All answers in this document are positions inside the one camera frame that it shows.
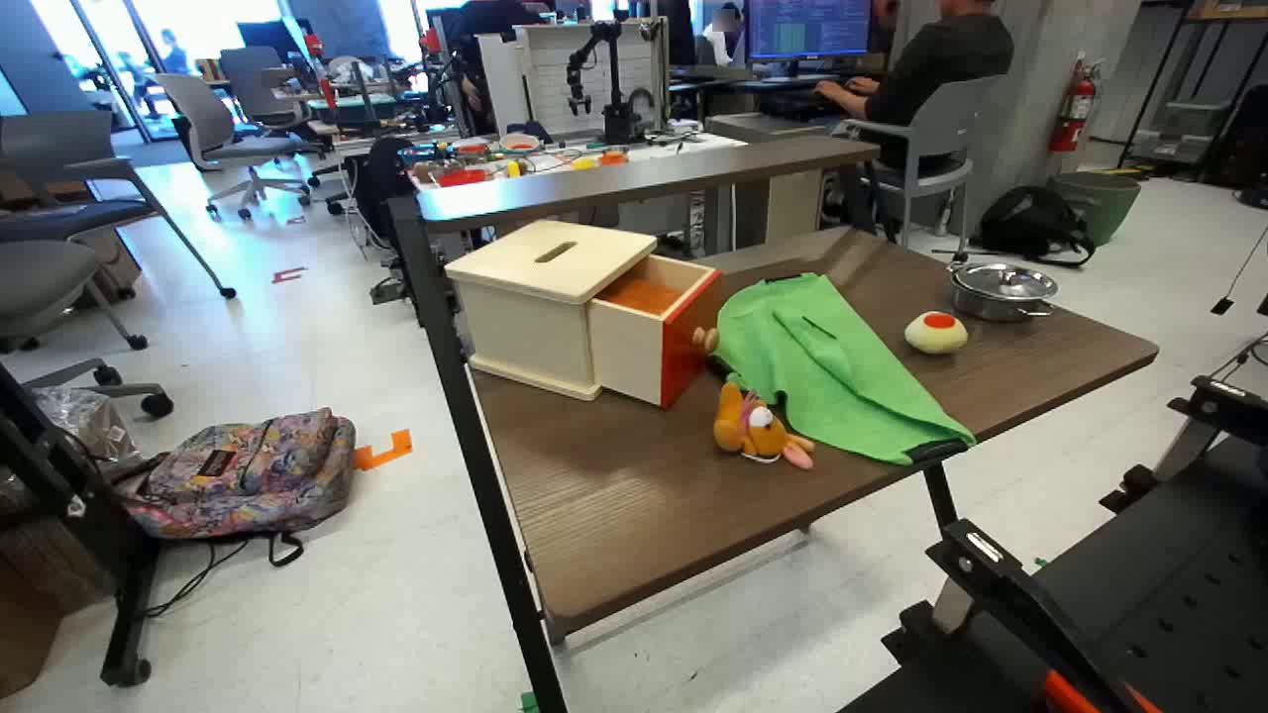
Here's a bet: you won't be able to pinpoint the seated person in black shirt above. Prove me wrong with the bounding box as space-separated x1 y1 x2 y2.
813 0 1017 169

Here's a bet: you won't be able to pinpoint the cream wooden box with slot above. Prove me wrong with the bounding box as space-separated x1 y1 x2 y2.
445 218 663 404

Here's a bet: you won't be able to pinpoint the red fire extinguisher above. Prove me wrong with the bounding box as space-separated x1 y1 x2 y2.
1049 51 1100 158

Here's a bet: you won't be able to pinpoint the green bin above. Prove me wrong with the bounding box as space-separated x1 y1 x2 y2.
1053 168 1149 251

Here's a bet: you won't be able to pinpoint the black clamp with orange handle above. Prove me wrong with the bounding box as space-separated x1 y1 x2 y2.
908 439 1157 713

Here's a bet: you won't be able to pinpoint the white display panels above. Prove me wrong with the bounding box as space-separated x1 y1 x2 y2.
473 12 673 142

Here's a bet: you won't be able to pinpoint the computer monitor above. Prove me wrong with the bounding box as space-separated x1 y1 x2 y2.
744 0 875 69

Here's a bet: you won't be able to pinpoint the silver metal pot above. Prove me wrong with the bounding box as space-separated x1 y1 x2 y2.
947 258 1063 324

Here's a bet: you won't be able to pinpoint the black duffel bag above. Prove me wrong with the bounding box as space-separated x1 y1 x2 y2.
970 183 1099 266

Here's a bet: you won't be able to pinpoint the grey office chair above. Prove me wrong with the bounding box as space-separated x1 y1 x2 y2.
213 44 352 216
842 76 1009 253
156 70 319 224
0 234 180 426

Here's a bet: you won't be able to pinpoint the grey folding table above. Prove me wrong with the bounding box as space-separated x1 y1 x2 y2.
0 109 241 357

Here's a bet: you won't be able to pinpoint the black metal floor frame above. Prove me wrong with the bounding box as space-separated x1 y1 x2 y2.
0 360 172 695

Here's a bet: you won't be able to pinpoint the orange plastic floor bracket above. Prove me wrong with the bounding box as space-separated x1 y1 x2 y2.
348 430 418 477

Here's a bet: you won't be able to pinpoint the orange plush bunny toy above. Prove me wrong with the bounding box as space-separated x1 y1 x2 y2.
709 377 820 477

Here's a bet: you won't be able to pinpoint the green microfibre towel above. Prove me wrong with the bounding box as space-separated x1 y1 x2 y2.
709 268 980 473

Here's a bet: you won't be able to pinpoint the wooden drawer with red front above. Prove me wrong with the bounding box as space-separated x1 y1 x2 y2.
588 251 725 414

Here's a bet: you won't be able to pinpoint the black slanted stand pole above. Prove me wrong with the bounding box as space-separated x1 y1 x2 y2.
383 195 572 713

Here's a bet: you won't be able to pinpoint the yellow plush ball red dot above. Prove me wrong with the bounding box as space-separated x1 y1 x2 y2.
900 311 970 360

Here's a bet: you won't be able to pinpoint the long work desk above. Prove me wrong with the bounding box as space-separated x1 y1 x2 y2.
410 129 884 258

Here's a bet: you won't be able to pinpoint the seated person in white shirt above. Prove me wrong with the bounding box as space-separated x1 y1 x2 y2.
695 0 748 70

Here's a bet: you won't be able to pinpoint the colourful patterned backpack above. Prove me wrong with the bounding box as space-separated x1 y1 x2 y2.
116 404 362 573

